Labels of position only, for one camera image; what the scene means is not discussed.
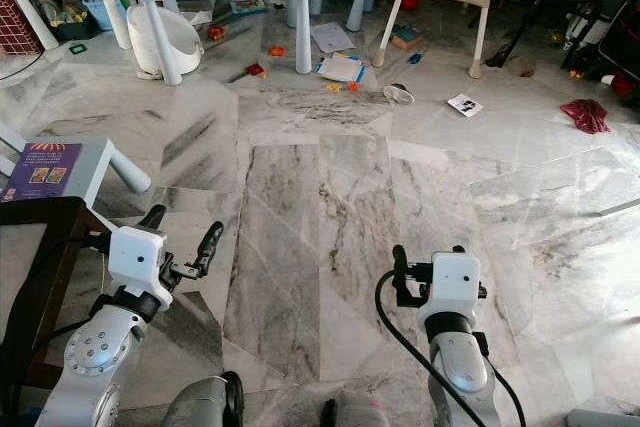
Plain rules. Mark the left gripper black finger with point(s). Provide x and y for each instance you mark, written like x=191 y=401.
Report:
x=153 y=218
x=211 y=247

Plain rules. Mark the grey robot left leg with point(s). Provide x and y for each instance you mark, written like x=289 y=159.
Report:
x=195 y=402

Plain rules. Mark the dark wooden marble-top table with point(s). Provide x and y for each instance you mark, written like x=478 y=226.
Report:
x=65 y=247

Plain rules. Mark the small orange toy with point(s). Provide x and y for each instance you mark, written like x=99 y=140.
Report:
x=275 y=50

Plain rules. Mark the white potty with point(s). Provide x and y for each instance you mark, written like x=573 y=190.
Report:
x=138 y=37

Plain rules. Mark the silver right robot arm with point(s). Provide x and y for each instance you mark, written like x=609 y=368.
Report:
x=465 y=367

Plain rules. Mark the grey robot leg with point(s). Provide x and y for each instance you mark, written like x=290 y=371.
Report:
x=360 y=412
x=195 y=402

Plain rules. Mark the white and blue book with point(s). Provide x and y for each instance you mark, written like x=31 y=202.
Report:
x=340 y=68

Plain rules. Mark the white printed card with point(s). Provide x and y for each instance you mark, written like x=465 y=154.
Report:
x=465 y=104

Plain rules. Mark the grey robot right leg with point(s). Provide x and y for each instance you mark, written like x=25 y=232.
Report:
x=360 y=412

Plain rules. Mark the purple book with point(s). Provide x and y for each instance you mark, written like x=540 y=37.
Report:
x=45 y=169

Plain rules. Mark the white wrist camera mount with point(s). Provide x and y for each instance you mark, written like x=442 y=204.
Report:
x=138 y=259
x=456 y=282

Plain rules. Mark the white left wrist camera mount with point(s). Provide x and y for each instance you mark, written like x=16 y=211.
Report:
x=138 y=259

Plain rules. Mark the small teal brown box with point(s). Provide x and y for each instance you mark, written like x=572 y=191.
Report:
x=406 y=38

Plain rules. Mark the dark red cloth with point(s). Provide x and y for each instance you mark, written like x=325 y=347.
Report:
x=585 y=115

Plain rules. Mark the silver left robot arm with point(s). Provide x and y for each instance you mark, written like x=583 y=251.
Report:
x=95 y=352

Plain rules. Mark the colourful picture book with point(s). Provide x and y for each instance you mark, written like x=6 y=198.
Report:
x=248 y=5

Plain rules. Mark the white paper sheet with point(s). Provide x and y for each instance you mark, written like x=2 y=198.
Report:
x=332 y=37

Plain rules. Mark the black bin of toys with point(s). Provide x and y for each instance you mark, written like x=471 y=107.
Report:
x=72 y=27

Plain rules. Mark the small red toy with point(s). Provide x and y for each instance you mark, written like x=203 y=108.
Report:
x=255 y=70

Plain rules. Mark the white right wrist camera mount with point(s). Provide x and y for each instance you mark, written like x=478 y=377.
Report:
x=456 y=282

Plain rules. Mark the red brick pattern panel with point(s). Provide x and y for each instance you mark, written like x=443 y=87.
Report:
x=15 y=27

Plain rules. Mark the small white bowl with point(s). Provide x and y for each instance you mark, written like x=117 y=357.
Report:
x=400 y=95

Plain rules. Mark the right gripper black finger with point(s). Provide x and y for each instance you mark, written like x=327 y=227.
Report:
x=400 y=267
x=458 y=249

